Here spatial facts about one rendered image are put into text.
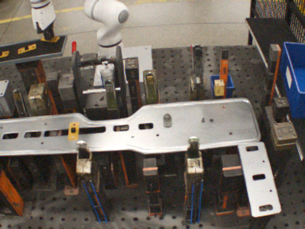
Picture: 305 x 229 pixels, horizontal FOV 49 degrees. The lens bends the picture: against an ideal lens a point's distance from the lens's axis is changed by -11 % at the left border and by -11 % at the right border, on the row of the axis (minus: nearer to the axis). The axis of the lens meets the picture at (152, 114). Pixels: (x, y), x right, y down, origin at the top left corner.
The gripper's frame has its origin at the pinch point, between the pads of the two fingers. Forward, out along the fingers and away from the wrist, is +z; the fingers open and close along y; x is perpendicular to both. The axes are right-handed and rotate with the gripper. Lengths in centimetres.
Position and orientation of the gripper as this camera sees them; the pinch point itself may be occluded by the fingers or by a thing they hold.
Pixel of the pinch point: (48, 34)
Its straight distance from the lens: 148.8
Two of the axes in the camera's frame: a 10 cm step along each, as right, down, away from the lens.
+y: -3.7, 6.9, -6.2
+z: 0.7, 6.9, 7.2
